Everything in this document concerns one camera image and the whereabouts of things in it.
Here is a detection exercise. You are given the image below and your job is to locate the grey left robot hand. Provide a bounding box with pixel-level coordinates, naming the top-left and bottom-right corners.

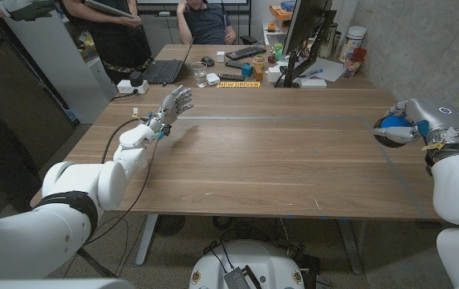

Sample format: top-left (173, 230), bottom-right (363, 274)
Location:
top-left (148, 84), bottom-right (195, 140)

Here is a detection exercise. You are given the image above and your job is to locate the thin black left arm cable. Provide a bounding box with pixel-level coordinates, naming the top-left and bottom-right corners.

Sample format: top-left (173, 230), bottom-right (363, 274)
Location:
top-left (84, 138), bottom-right (161, 246)

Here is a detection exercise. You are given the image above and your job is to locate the white cabinet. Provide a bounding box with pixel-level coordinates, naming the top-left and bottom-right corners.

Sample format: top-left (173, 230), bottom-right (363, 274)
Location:
top-left (2, 7), bottom-right (123, 124)

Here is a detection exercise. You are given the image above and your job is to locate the white power strip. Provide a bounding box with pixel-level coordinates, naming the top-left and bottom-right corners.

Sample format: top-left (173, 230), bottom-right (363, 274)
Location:
top-left (116, 79), bottom-right (150, 95)

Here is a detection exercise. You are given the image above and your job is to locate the black monitor on stand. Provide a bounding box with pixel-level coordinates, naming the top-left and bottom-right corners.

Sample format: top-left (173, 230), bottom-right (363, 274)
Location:
top-left (281, 0), bottom-right (337, 88)

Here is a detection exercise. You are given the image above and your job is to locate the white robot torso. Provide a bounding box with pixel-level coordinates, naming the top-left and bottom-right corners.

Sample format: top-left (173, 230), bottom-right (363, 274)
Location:
top-left (0, 278), bottom-right (136, 289)

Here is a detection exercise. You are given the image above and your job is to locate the clear drinking glass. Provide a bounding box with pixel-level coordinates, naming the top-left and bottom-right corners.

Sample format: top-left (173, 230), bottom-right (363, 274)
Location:
top-left (190, 61), bottom-right (209, 88)

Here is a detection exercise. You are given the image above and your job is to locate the grey table leg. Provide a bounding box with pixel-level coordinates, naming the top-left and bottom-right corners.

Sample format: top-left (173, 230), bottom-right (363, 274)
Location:
top-left (337, 218), bottom-right (364, 275)
top-left (135, 214), bottom-right (159, 267)

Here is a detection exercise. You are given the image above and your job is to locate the white square box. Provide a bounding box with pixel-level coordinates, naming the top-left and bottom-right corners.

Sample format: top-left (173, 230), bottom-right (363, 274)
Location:
top-left (266, 65), bottom-right (285, 83)

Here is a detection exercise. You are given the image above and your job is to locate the black remote control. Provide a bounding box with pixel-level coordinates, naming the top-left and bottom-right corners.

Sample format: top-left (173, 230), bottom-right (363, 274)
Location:
top-left (217, 72), bottom-right (246, 82)

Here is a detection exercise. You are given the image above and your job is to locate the person forearm with dark glove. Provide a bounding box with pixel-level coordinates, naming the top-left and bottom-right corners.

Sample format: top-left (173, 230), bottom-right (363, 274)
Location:
top-left (0, 0), bottom-right (60, 22)

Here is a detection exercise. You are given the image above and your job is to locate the orange box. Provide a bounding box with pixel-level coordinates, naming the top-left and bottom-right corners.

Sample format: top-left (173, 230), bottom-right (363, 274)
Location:
top-left (269, 3), bottom-right (295, 21)

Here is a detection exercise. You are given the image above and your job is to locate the standing person in black clothes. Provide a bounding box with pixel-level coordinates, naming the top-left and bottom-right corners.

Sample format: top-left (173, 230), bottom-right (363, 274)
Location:
top-left (59, 0), bottom-right (154, 84)

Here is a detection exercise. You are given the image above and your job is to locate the yellow new driver sign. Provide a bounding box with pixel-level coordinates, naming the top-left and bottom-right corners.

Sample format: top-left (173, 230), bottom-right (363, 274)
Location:
top-left (216, 81), bottom-right (262, 89)

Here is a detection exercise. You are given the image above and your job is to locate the black laptop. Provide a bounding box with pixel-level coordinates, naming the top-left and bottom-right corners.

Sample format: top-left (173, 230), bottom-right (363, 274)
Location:
top-left (143, 35), bottom-right (197, 85)

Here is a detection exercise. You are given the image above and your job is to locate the white paper sheet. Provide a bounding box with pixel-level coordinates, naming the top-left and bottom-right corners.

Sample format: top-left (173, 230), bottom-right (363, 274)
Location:
top-left (293, 57), bottom-right (345, 83)

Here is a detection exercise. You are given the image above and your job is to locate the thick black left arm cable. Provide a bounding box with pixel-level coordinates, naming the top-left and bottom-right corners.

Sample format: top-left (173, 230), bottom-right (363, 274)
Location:
top-left (100, 117), bottom-right (150, 164)

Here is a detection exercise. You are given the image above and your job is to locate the black plug adapter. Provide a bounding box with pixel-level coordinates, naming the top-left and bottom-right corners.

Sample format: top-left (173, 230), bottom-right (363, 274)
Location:
top-left (128, 71), bottom-right (144, 88)

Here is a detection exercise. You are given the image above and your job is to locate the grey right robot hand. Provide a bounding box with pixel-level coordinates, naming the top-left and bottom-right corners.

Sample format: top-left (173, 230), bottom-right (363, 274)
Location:
top-left (372, 97), bottom-right (459, 148)

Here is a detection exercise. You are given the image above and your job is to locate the black floor fan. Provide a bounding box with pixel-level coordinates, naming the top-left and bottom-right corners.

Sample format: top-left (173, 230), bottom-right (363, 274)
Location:
top-left (155, 214), bottom-right (187, 237)

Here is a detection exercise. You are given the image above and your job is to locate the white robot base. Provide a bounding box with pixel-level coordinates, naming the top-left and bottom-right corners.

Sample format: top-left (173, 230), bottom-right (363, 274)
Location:
top-left (189, 239), bottom-right (307, 289)

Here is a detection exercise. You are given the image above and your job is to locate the white canister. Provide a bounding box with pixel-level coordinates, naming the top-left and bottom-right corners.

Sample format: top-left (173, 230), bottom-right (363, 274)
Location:
top-left (338, 25), bottom-right (368, 63)

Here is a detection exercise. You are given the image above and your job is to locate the seated person in dark shirt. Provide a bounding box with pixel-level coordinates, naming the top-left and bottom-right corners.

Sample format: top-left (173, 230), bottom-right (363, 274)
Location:
top-left (176, 0), bottom-right (238, 46)

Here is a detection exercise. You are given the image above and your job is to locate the dark bottle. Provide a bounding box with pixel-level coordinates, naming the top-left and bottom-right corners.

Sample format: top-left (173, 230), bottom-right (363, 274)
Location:
top-left (319, 22), bottom-right (339, 59)

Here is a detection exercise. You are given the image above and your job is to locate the blue button with black base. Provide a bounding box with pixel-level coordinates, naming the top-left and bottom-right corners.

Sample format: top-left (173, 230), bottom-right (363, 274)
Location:
top-left (373, 114), bottom-right (415, 149)

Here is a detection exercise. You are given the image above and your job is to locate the silver laptop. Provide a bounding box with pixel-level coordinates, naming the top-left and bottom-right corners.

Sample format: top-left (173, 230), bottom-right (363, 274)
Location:
top-left (262, 31), bottom-right (290, 47)

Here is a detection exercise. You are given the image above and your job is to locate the grey tablet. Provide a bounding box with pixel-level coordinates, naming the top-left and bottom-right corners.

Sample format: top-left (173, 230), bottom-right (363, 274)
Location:
top-left (83, 0), bottom-right (142, 20)

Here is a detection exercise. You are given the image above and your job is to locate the black keyboard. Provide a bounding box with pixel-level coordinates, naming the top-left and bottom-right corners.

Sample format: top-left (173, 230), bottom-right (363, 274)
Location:
top-left (225, 45), bottom-right (267, 61)

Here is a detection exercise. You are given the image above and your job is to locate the flat white box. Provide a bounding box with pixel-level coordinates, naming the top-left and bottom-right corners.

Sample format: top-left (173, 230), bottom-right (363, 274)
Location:
top-left (299, 77), bottom-right (328, 89)

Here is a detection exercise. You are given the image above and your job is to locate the cardboard box with items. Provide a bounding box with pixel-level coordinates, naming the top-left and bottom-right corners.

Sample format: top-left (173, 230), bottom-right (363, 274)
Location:
top-left (78, 31), bottom-right (98, 59)

